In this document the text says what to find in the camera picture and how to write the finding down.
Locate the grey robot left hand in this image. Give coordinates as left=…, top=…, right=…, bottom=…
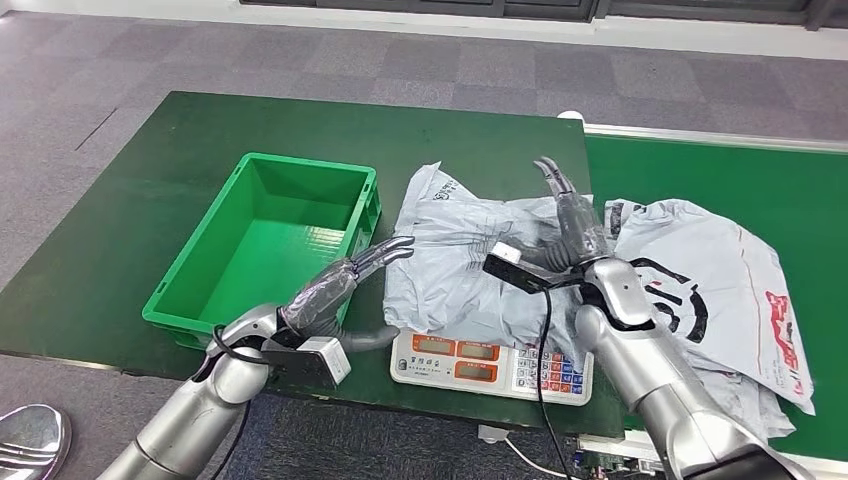
left=279, top=236, right=416, bottom=353

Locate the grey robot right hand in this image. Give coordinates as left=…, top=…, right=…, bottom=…
left=515, top=156, right=612, bottom=273

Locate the plain grey parcel bag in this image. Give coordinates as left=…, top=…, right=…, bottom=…
left=382, top=162, right=594, bottom=369

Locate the grey parcel black logo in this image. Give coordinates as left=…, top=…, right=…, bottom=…
left=602, top=197, right=816, bottom=417

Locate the green conveyor belt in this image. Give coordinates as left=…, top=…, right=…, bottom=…
left=582, top=132, right=848, bottom=465

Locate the conveyor control circuit board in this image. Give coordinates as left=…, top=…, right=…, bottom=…
left=572, top=449, right=664, bottom=480

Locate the crumpled grey parcel bag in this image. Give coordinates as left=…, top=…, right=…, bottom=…
left=688, top=351, right=800, bottom=444

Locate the green plastic crate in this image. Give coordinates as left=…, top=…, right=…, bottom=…
left=140, top=152, right=384, bottom=352

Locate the white electronic scale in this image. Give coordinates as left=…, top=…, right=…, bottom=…
left=389, top=329, right=596, bottom=407

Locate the shiny chrome robot part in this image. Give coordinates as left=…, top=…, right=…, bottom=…
left=0, top=404, right=72, bottom=480

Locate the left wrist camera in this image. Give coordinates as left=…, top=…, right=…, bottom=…
left=261, top=336, right=352, bottom=389

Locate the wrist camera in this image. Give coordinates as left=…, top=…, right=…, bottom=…
left=261, top=336, right=352, bottom=389
left=482, top=241, right=584, bottom=296

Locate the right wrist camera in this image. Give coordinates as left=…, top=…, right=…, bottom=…
left=482, top=241, right=584, bottom=296

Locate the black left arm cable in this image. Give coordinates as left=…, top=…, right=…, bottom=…
left=209, top=324, right=268, bottom=480

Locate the white power cable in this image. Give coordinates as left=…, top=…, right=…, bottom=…
left=503, top=437, right=574, bottom=480

